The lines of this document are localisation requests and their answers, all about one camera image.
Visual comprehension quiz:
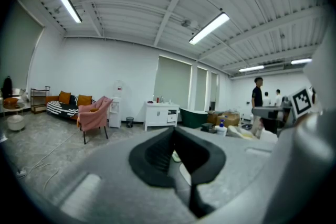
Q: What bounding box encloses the long ceiling tube light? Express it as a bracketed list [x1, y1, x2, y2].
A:
[290, 58, 313, 65]
[238, 65, 265, 73]
[188, 12, 231, 46]
[52, 0, 83, 24]

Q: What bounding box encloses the white power strip with cable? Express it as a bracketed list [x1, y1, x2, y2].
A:
[15, 158, 61, 192]

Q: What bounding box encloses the white water dispenser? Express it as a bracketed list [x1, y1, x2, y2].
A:
[108, 80, 122, 129]

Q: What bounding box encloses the pink armchair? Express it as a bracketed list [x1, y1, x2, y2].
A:
[78, 95, 114, 145]

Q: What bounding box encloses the wide grey roller blind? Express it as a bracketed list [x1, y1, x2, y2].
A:
[153, 55, 193, 111]

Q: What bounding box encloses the dark green bathtub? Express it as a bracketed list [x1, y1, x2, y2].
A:
[179, 107, 209, 129]

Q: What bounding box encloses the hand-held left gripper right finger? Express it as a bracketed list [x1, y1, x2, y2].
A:
[174, 126, 227, 219]

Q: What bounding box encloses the white bottle with blue pump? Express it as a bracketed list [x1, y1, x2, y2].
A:
[215, 119, 228, 137]

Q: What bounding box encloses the orange sofa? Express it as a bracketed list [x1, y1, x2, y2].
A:
[46, 90, 97, 121]

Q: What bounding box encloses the narrow grey roller blind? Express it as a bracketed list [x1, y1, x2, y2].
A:
[195, 67, 208, 111]
[209, 72, 218, 111]

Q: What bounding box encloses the black coat on stand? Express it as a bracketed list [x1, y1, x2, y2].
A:
[1, 76, 14, 100]

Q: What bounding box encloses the round white pouf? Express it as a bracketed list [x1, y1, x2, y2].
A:
[6, 114, 26, 131]

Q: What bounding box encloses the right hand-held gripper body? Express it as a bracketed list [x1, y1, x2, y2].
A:
[251, 86, 316, 136]

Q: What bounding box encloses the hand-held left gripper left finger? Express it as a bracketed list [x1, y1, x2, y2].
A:
[128, 126, 176, 188]

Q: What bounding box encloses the wooden shelf rack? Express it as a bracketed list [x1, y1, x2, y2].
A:
[30, 86, 51, 114]

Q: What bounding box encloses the black white striped blanket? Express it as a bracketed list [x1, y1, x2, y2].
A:
[46, 94, 80, 117]

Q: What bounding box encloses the round white side table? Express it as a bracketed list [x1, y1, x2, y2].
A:
[2, 102, 26, 116]

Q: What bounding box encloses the orange cushion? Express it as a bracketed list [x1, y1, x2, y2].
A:
[58, 90, 72, 104]
[77, 94, 93, 107]

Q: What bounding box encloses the brown cardboard box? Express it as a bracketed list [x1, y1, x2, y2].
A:
[216, 111, 241, 128]

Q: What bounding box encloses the white sink counter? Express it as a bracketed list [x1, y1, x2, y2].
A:
[143, 101, 181, 131]

